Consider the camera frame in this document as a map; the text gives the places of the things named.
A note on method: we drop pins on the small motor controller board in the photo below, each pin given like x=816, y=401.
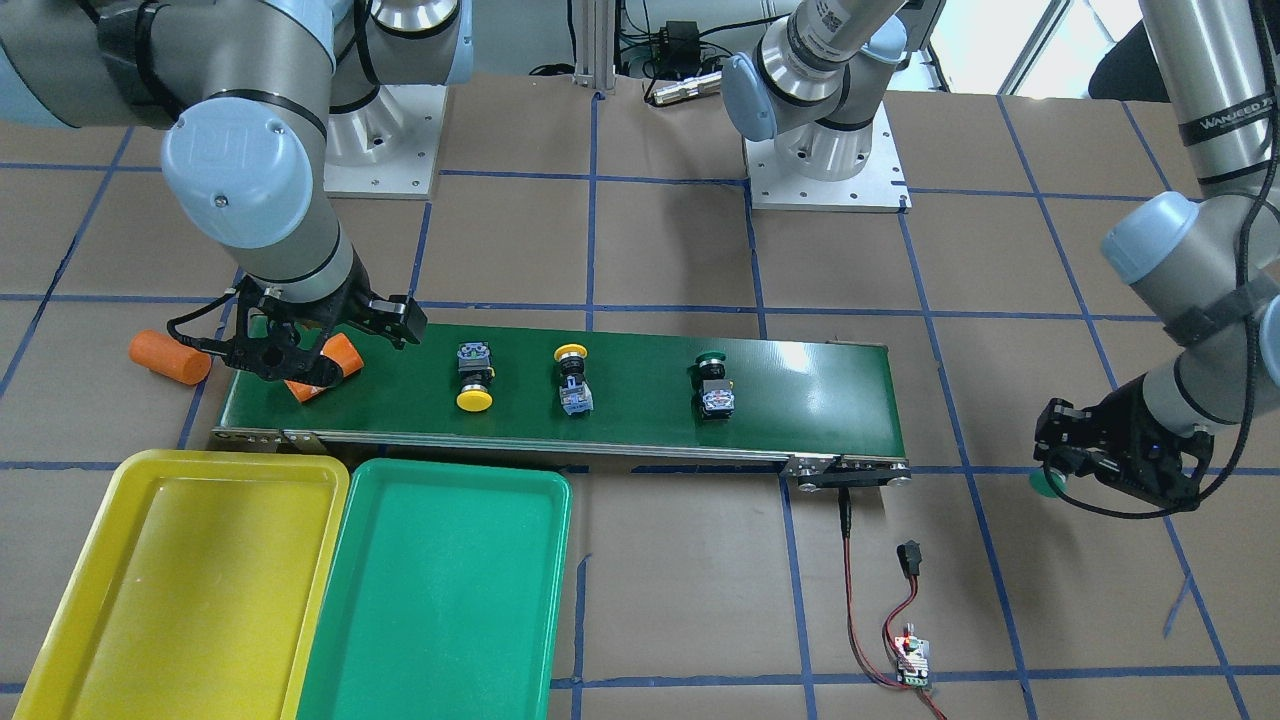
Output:
x=912, y=656

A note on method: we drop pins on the plain orange cylinder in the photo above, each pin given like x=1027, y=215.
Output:
x=160, y=354

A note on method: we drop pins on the yellow plastic tray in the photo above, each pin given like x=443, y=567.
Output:
x=197, y=592

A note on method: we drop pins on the green conveyor belt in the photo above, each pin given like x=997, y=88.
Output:
x=824, y=415

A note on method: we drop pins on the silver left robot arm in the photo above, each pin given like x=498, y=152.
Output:
x=1199, y=266

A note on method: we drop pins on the yellow mushroom push button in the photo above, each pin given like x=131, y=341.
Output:
x=476, y=372

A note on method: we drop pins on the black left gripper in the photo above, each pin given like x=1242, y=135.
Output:
x=1105, y=432

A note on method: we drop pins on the aluminium frame post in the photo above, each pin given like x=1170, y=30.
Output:
x=594, y=41

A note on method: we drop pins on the green plastic tray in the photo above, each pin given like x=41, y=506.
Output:
x=443, y=598

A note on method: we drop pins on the yellow push button switch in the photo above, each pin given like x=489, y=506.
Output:
x=575, y=396

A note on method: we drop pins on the green push button switch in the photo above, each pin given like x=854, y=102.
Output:
x=1048, y=483

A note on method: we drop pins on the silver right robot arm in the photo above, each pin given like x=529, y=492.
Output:
x=255, y=99

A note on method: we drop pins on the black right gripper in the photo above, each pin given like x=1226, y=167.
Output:
x=352, y=304

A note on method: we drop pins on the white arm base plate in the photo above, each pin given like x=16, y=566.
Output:
x=388, y=148
x=816, y=168

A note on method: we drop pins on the black power adapter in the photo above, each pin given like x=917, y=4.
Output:
x=678, y=42

